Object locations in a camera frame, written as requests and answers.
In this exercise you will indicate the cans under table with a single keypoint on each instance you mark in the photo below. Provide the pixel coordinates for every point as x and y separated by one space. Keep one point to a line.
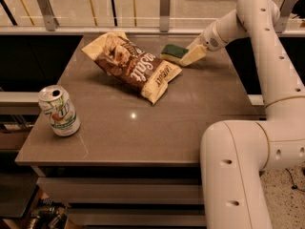
47 215

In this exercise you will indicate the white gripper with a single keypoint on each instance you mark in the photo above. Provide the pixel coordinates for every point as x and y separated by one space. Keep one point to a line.
210 39

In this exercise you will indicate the metal glass railing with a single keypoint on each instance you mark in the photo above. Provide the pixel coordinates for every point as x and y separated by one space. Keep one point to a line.
131 16

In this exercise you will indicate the white soda can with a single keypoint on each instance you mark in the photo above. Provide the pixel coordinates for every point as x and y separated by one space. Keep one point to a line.
56 105

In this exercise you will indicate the brown chips bag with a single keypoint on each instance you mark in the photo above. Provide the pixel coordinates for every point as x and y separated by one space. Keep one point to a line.
144 72

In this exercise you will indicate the upper grey drawer front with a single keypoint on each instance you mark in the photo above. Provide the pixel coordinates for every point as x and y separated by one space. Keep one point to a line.
72 190

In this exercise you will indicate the green and yellow sponge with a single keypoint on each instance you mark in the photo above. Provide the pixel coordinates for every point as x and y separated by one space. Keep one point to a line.
173 53

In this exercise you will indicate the grey drawer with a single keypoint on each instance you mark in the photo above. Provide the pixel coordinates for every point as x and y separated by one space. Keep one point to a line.
72 190
137 217

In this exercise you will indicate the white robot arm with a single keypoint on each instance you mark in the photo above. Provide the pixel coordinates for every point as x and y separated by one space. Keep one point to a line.
234 152

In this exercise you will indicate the lower grey drawer front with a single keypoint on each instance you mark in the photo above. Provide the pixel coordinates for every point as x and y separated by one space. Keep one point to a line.
137 217

